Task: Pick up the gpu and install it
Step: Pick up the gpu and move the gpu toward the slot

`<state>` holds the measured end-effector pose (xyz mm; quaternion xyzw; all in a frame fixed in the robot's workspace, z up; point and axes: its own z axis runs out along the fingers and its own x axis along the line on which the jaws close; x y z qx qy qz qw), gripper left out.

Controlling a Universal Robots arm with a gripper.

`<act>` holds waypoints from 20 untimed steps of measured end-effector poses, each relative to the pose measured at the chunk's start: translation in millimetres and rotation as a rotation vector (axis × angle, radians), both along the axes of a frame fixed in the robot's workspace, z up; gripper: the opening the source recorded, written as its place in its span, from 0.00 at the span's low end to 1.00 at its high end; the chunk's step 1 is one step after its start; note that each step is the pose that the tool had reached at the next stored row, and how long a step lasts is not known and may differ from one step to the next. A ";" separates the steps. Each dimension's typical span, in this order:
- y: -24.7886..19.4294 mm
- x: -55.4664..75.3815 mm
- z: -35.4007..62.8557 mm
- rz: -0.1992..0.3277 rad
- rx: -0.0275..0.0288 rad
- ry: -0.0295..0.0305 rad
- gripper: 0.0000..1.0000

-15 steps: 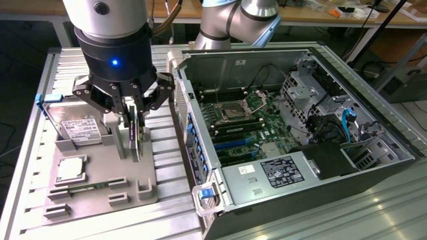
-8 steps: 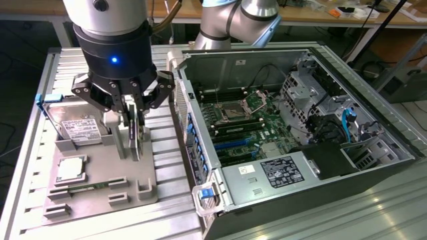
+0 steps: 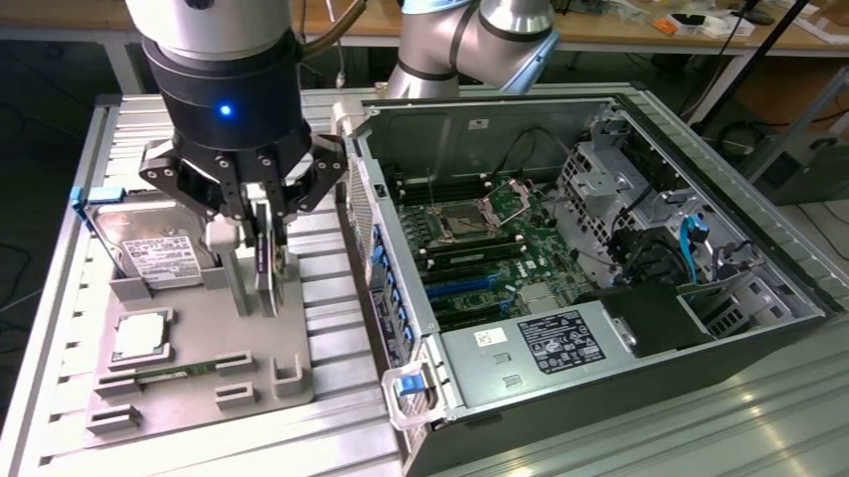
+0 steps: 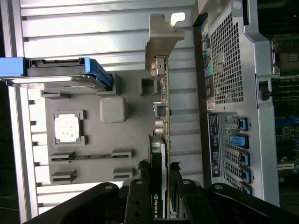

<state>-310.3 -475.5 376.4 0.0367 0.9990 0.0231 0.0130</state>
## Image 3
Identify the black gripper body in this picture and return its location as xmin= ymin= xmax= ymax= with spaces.
xmin=140 ymin=33 xmax=315 ymax=161

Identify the green graphics card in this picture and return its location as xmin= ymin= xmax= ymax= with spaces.
xmin=241 ymin=182 xmax=297 ymax=319

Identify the blue disk caddy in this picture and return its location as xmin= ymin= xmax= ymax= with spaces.
xmin=68 ymin=184 xmax=213 ymax=279

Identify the silver hard disk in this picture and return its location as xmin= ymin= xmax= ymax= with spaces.
xmin=89 ymin=201 xmax=204 ymax=292

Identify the CPU socket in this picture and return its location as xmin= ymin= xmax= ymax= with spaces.
xmin=436 ymin=201 xmax=492 ymax=239

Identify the black RAM stick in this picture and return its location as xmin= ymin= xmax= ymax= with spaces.
xmin=423 ymin=237 xmax=527 ymax=269

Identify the metal socket cover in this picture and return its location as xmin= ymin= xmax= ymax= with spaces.
xmin=480 ymin=178 xmax=537 ymax=225

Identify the grey parts rack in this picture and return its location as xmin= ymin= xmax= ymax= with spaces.
xmin=78 ymin=218 xmax=317 ymax=451

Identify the silver CPU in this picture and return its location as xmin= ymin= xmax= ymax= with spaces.
xmin=109 ymin=315 xmax=170 ymax=362

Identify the green motherboard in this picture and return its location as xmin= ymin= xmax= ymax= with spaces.
xmin=389 ymin=171 xmax=598 ymax=332

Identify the green RAM stick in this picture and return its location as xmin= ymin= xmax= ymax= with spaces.
xmin=134 ymin=362 xmax=220 ymax=387

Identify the silver chipset heatsink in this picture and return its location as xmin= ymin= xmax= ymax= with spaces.
xmin=519 ymin=285 xmax=559 ymax=313

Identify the metal disk bay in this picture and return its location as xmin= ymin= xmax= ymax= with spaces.
xmin=553 ymin=113 xmax=664 ymax=249

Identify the grey power supply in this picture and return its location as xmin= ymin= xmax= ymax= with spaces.
xmin=439 ymin=308 xmax=642 ymax=409

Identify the black open PC case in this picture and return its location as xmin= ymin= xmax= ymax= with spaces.
xmin=328 ymin=91 xmax=849 ymax=477

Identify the black desk device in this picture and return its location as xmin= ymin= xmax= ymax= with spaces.
xmin=728 ymin=0 xmax=774 ymax=25

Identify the black tripod pole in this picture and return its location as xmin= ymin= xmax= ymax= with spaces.
xmin=686 ymin=0 xmax=814 ymax=125

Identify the grey floor cabinet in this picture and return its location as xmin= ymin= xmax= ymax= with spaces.
xmin=754 ymin=133 xmax=849 ymax=206

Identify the grey case corner handle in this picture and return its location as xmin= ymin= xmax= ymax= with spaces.
xmin=380 ymin=361 xmax=444 ymax=432
xmin=328 ymin=101 xmax=369 ymax=138

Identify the dangling cable with plug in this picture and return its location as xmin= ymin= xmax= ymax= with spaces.
xmin=332 ymin=29 xmax=349 ymax=88

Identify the tan cable sleeve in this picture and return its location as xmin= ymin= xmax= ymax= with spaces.
xmin=301 ymin=0 xmax=365 ymax=54

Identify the wooden desk white frame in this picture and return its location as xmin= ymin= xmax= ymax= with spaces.
xmin=0 ymin=0 xmax=849 ymax=95

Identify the black looped wire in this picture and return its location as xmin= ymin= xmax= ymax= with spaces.
xmin=493 ymin=127 xmax=572 ymax=176

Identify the blue disk wire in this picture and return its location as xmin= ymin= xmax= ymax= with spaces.
xmin=676 ymin=211 xmax=712 ymax=288

